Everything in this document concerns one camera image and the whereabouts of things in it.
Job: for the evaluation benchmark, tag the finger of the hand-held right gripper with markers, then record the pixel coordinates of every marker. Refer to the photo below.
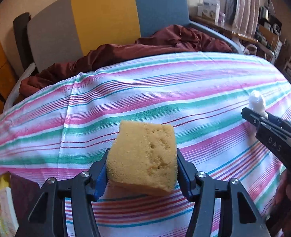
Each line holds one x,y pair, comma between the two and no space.
252,118
283,127

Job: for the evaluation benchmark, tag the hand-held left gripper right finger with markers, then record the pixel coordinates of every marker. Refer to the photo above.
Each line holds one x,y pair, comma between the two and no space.
185,182

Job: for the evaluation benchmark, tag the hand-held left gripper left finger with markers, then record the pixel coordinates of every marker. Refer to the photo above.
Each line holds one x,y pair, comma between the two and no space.
101,185

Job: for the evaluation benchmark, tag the white garlic bulb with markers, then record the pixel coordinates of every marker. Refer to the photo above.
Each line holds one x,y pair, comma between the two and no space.
257,102

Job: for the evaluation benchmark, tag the yellow sponge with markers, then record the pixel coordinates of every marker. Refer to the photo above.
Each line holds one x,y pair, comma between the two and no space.
143,153

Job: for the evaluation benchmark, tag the cream sponge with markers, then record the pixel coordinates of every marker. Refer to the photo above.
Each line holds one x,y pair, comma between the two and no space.
8,209

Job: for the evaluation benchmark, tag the wooden side table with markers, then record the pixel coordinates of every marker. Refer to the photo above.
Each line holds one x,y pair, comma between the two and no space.
234,33

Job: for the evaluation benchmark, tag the striped tablecloth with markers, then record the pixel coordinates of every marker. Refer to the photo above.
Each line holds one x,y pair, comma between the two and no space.
160,91

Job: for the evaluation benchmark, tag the cluttered shelf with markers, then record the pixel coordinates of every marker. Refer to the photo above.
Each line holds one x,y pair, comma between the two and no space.
268,24

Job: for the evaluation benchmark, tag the striped side curtain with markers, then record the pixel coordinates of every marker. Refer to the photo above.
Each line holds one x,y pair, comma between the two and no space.
244,7

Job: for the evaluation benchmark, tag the white appliance box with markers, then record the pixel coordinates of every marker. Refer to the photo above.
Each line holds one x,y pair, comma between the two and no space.
209,9

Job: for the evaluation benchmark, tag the maroon blanket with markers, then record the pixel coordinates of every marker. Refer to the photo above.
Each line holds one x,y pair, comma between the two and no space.
135,49

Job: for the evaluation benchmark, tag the grey yellow blue sofa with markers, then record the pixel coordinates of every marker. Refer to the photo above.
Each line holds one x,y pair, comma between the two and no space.
103,17

